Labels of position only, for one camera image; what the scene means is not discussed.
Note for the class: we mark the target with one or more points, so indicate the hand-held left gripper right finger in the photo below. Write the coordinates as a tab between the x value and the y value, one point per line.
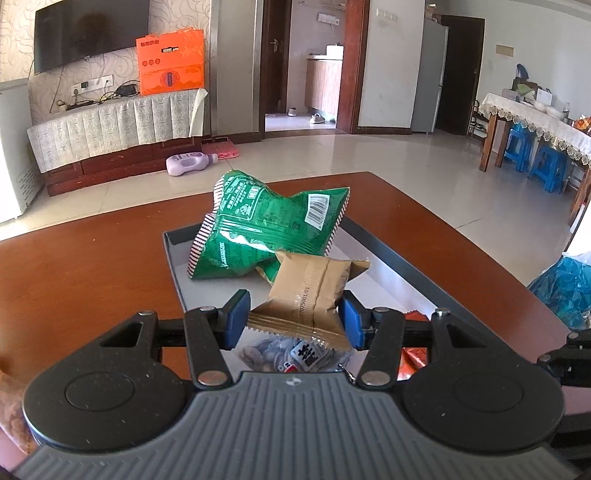
351	323

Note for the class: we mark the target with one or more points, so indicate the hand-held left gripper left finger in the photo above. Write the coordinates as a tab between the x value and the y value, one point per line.
238	318

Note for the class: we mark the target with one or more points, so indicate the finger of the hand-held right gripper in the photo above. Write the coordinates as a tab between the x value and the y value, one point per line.
568	364

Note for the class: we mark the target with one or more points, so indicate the khaki snack packet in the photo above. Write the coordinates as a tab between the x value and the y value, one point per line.
304	290

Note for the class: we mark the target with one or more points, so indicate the clear packet of dark nuts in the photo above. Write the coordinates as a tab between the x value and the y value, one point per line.
286	357

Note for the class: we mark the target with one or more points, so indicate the orange snack packet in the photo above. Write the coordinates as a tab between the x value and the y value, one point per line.
413	362

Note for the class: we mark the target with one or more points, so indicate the grey tray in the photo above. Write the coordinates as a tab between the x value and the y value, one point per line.
175	272

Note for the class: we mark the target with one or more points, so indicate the blue plastic bag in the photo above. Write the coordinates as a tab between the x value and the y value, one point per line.
563	295

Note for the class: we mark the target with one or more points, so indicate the green snack bag with barcode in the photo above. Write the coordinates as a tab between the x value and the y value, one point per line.
258	221

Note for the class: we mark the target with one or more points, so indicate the purple detergent bottle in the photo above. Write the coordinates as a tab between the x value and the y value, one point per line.
189	164

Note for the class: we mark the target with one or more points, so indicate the pink dustpan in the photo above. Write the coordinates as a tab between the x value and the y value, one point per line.
224	148

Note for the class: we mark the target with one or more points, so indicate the wooden TV cabinet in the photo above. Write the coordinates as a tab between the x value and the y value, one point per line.
138	159

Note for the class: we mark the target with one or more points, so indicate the blue plastic stool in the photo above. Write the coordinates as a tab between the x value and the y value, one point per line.
549	168
517	145

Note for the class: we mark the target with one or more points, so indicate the TV cabinet with cloth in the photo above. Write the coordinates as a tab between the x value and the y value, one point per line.
115	127

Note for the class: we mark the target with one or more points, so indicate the kitchen cabinet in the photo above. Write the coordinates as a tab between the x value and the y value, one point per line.
323	85

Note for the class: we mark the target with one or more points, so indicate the shoe rack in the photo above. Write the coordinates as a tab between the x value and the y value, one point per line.
479	120

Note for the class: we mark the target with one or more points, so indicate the yellow peanut packet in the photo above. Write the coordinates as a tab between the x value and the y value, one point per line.
14	410

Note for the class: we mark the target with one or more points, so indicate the dining table with lace cloth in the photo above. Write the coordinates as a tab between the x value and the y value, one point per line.
531	120

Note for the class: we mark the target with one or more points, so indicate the black power adapter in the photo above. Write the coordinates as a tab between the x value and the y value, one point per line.
127	90

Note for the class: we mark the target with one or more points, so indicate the grey refrigerator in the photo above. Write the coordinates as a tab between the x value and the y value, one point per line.
429	74

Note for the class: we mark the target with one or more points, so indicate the orange gift box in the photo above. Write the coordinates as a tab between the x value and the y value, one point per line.
171	62

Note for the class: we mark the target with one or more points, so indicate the white cardboard box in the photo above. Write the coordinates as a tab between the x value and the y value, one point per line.
544	96

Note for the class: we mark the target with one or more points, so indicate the dark wooden door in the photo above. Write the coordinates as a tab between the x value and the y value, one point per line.
461	74

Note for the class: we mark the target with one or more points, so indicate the wooden door frame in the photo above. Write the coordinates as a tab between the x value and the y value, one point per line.
355	64

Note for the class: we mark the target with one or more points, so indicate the wall power sockets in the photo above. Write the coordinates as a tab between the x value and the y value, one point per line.
92	85

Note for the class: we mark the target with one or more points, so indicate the wall switch panel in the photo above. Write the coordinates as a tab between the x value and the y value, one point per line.
387	14

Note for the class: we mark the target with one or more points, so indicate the yellow wall notice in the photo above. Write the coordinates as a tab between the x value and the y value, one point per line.
505	50

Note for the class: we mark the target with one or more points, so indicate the wall-mounted television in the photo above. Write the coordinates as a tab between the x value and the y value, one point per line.
87	32

